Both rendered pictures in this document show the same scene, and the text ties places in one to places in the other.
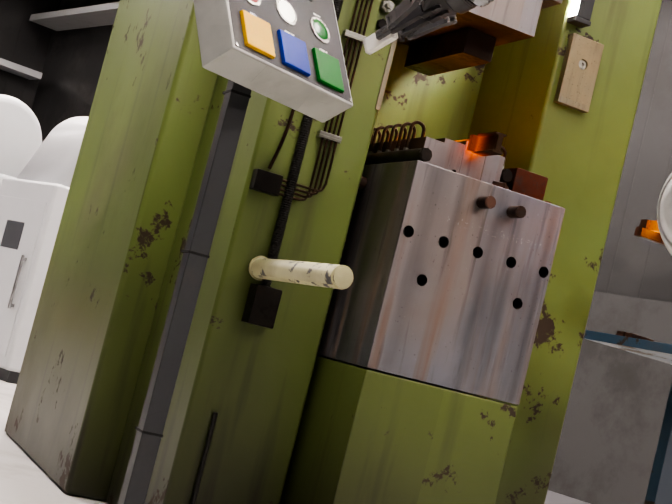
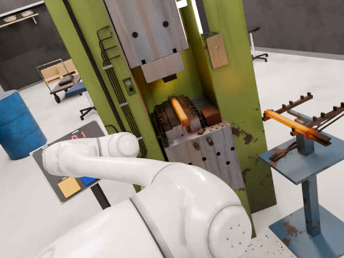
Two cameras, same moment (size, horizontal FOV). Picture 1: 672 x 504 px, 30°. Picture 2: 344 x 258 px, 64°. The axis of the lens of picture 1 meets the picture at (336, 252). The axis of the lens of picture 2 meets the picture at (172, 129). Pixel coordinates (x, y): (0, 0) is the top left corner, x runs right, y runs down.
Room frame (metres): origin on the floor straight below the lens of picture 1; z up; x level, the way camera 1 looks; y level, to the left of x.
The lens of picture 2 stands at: (1.43, -0.66, 1.66)
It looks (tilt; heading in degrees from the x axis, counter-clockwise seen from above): 27 degrees down; 22
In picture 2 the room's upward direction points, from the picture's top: 19 degrees counter-clockwise
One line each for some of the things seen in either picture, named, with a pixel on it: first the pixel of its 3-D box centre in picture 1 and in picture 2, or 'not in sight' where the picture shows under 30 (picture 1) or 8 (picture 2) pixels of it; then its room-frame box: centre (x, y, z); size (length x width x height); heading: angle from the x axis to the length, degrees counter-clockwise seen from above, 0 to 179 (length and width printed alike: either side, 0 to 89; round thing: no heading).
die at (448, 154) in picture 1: (419, 163); (176, 114); (2.89, -0.14, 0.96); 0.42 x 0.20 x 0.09; 23
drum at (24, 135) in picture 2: not in sight; (13, 124); (4.59, 3.17, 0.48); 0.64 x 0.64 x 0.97
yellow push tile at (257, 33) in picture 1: (256, 35); (69, 186); (2.24, 0.24, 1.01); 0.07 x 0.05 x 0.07; 138
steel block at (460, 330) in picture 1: (410, 279); (195, 146); (2.92, -0.18, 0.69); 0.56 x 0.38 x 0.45; 23
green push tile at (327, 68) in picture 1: (326, 71); not in sight; (2.39, 0.10, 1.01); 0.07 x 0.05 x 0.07; 138
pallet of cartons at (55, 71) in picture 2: not in sight; (59, 71); (9.43, 5.77, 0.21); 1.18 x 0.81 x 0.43; 128
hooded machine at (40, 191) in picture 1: (73, 249); not in sight; (6.02, 1.23, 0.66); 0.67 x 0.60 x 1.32; 127
